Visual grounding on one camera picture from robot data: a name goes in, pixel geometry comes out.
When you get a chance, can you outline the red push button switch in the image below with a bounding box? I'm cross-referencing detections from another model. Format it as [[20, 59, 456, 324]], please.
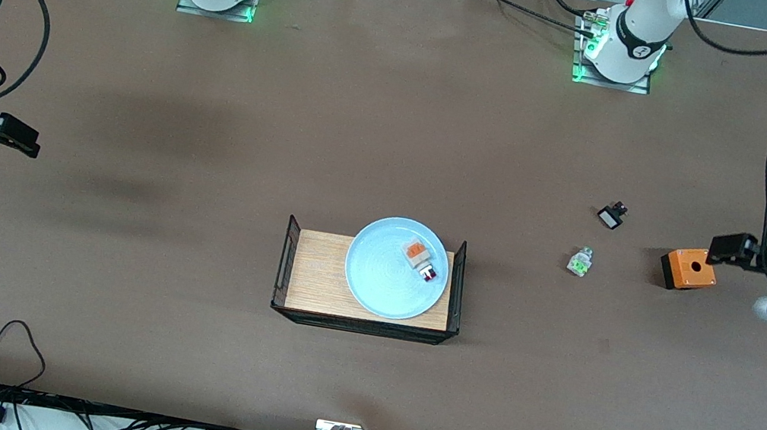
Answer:
[[401, 238, 443, 284]]

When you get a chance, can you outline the light blue round plate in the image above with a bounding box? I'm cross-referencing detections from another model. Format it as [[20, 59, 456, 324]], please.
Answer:
[[338, 210, 457, 328]]

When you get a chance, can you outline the wooden tray with black mesh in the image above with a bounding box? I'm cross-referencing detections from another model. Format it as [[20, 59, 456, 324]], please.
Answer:
[[268, 212, 474, 349]]

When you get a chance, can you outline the orange button enclosure box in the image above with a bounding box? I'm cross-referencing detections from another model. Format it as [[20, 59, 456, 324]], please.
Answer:
[[655, 242, 721, 297]]

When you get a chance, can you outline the small black switch part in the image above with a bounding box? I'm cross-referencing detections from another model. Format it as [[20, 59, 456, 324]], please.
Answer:
[[595, 198, 630, 232]]

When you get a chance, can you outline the green push button switch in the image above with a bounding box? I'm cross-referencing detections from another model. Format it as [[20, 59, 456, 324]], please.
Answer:
[[565, 243, 596, 280]]

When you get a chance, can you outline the looped thin black cable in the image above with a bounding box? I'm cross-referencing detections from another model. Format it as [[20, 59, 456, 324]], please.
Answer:
[[0, 317, 52, 396]]

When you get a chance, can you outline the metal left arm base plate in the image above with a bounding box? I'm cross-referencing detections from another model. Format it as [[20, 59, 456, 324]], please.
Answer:
[[568, 8, 661, 96]]

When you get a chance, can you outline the black cable to base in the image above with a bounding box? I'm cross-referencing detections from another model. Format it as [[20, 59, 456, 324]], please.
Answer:
[[454, 0, 604, 40]]

